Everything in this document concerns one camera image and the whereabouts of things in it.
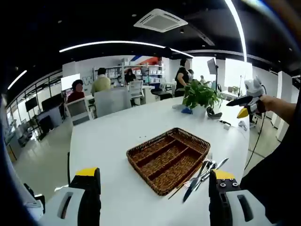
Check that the white mesh office chair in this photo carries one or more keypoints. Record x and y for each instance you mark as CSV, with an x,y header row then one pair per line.
x,y
136,88

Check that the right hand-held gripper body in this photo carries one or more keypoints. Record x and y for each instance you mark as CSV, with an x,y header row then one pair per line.
x,y
254,86

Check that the green potted plant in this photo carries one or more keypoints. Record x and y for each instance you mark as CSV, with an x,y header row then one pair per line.
x,y
200,94

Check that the linear ceiling light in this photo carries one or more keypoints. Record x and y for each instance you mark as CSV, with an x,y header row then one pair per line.
x,y
117,42
243,38
17,79

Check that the black television on stand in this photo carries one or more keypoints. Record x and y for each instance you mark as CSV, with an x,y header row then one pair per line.
x,y
31,104

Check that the steel table knife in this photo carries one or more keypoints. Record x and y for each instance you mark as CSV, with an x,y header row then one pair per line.
x,y
188,194
223,162

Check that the person's right hand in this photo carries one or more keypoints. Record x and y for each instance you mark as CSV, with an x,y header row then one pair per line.
x,y
266,103

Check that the light panel on tripod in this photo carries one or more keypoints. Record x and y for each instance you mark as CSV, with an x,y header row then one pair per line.
x,y
211,64

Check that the white frame office chair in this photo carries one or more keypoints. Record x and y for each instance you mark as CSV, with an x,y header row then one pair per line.
x,y
77,109

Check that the person's black clothing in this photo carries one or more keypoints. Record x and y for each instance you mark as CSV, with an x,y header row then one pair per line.
x,y
277,176

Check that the black office chair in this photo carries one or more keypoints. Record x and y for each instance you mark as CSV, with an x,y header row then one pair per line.
x,y
162,94

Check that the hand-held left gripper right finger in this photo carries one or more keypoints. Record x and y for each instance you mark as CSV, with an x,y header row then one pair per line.
x,y
221,202

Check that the small blue object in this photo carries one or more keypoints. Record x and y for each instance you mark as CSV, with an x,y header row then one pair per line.
x,y
187,110

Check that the white charger block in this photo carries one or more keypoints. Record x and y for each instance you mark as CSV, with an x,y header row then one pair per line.
x,y
227,127

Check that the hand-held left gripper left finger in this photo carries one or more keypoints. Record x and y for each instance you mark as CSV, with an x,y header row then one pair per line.
x,y
89,200

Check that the shelf with white boxes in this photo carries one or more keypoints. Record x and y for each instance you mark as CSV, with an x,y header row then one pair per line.
x,y
150,70

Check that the black monitor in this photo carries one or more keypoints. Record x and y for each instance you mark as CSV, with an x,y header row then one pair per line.
x,y
51,101

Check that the black and white device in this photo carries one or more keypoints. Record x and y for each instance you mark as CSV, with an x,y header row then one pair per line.
x,y
35,203

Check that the white display screen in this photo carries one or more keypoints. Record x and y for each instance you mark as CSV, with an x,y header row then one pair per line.
x,y
70,81

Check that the grey desk partition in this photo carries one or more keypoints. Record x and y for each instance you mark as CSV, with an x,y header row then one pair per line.
x,y
113,102

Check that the ceiling air conditioner unit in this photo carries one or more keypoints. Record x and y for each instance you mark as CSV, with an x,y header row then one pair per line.
x,y
160,21

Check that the white handheld controller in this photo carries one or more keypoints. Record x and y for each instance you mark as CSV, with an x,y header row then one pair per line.
x,y
242,125

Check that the steel spoon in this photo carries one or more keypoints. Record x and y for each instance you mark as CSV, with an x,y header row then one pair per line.
x,y
213,165
205,164

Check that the black curved headset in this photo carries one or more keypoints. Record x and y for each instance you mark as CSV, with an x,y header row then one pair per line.
x,y
215,115

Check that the brown wicker utensil storage tray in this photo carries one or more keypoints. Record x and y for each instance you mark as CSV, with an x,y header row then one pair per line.
x,y
164,160

